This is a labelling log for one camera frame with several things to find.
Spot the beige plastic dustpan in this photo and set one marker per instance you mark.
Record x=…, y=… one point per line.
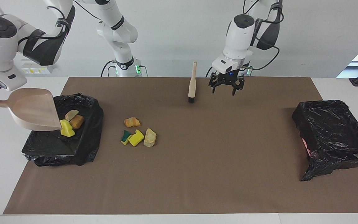
x=33, y=109

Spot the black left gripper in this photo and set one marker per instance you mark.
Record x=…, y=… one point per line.
x=228, y=77

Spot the rounded beige sponge chunk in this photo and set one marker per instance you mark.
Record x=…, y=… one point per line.
x=71, y=114

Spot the orange striped sponge piece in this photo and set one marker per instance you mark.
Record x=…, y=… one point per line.
x=132, y=122

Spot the yellow green scouring sponge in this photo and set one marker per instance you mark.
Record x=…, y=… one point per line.
x=125, y=137

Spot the angular beige sponge chunk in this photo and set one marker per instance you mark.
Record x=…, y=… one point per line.
x=149, y=137

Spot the brown sponge chunk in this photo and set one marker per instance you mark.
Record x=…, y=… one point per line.
x=77, y=122

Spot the pink bin in black bag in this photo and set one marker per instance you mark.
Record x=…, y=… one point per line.
x=331, y=133

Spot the beige brush black bristles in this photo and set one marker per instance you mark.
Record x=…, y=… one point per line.
x=192, y=87

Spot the white wall socket box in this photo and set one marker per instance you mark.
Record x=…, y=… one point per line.
x=39, y=70

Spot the yellow sponge piece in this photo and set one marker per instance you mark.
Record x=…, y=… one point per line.
x=67, y=129
x=136, y=138

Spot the brown paper table mat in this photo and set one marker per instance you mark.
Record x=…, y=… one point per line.
x=179, y=196

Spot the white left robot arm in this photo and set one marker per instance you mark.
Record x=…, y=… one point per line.
x=238, y=40

